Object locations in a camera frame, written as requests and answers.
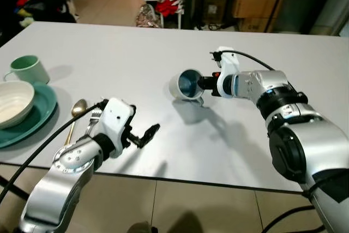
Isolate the white cup blue inside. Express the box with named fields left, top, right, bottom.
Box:
left=167, top=68, right=206, bottom=107

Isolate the white bowl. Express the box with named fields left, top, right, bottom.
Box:
left=0, top=80, right=36, bottom=130

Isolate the gold spoon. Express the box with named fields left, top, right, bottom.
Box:
left=64, top=99, right=88, bottom=147

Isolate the dark cardboard box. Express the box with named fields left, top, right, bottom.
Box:
left=202, top=0, right=230, bottom=24

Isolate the grey robot foot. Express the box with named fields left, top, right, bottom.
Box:
left=126, top=220, right=157, bottom=233

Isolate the white rack with red cloth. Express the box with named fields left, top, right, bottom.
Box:
left=136, top=0, right=186, bottom=29

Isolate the brown cardboard box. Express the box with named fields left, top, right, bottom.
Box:
left=231, top=0, right=285, bottom=20

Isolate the teal plate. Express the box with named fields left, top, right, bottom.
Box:
left=0, top=81, right=58, bottom=150

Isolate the green mug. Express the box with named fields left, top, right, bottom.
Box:
left=3, top=55, right=50, bottom=85

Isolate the black table leg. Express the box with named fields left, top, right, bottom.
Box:
left=0, top=181, right=31, bottom=201

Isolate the colourful toy pile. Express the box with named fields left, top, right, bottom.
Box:
left=13, top=0, right=77, bottom=27

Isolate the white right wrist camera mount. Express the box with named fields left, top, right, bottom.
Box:
left=215, top=46, right=241, bottom=99

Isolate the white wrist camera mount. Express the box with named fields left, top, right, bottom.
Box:
left=215, top=46, right=241, bottom=99
left=98, top=97, right=136, bottom=156

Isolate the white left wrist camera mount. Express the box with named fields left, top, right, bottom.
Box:
left=98, top=97, right=136, bottom=156

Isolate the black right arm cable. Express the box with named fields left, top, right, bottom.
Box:
left=209, top=50, right=276, bottom=73

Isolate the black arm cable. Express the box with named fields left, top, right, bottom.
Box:
left=0, top=100, right=108, bottom=202
left=209, top=50, right=276, bottom=73

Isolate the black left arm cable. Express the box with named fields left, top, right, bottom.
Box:
left=0, top=100, right=108, bottom=202

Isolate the black floor cable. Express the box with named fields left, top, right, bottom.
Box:
left=260, top=204, right=323, bottom=233

